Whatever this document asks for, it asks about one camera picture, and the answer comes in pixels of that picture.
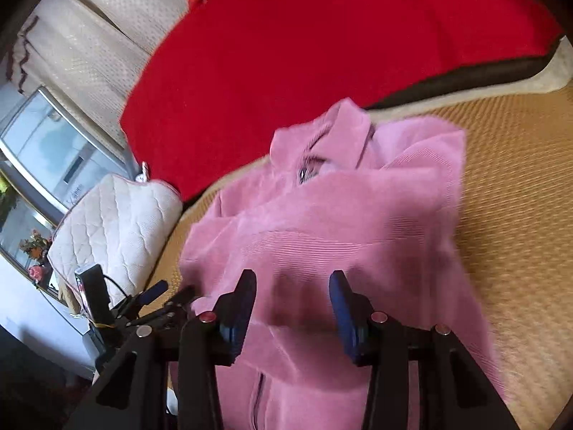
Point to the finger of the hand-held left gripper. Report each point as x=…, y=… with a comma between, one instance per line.
x=152, y=292
x=179, y=299

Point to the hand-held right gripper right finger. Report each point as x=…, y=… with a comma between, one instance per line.
x=347, y=322

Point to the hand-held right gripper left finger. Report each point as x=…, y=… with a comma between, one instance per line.
x=237, y=322

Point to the white quilted cushion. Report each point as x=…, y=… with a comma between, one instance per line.
x=116, y=228

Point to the flower bouquet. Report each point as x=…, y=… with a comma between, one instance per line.
x=36, y=248

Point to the glass window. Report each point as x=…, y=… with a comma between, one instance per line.
x=49, y=143

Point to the tan woven mat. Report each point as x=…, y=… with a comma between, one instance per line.
x=515, y=210

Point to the beige dotted sofa cover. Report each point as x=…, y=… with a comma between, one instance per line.
x=103, y=40

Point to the red blanket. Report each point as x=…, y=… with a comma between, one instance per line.
x=291, y=53

